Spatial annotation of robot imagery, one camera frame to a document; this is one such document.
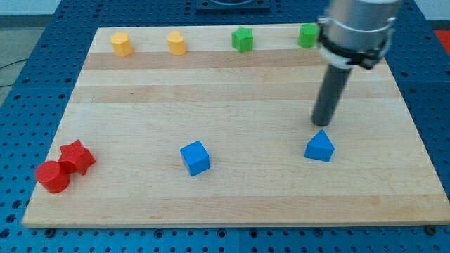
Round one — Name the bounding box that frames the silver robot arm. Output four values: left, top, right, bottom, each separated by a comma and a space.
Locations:
317, 0, 402, 69

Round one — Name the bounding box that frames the blue cube block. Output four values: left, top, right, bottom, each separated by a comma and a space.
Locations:
180, 141, 211, 176

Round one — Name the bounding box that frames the blue triangle block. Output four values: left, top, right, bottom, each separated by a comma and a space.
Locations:
304, 129, 335, 162

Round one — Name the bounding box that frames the wooden board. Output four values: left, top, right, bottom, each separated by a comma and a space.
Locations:
22, 24, 449, 228

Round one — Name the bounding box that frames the green star block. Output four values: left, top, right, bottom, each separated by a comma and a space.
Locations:
231, 26, 253, 53

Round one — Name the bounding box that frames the yellow heart block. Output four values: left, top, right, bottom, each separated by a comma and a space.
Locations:
167, 30, 186, 56

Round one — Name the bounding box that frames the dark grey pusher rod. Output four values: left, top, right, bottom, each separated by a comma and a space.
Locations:
311, 64, 352, 127

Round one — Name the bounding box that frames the yellow hexagon block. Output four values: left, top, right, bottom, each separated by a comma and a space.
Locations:
110, 32, 134, 57

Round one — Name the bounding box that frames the red star block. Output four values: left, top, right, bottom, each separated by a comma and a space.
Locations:
58, 139, 96, 176

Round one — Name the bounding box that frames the red cylinder block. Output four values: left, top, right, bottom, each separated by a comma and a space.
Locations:
34, 161, 70, 193

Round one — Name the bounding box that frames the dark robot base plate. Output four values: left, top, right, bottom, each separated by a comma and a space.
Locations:
195, 0, 272, 13

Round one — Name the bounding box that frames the black cable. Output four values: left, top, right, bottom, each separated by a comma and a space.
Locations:
0, 58, 28, 89

